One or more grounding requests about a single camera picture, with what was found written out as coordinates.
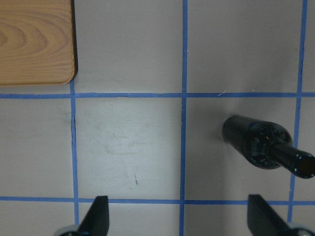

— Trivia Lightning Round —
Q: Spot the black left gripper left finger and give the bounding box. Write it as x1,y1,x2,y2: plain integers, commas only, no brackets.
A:
78,196,109,236

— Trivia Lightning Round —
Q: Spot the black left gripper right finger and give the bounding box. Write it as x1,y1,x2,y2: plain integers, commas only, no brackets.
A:
247,195,290,236

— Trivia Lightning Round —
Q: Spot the dark glass wine bottle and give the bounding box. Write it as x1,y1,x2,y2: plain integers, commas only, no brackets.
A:
222,115,315,179

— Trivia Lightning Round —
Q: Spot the wooden rectangular tray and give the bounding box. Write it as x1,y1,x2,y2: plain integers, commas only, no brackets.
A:
0,0,78,87

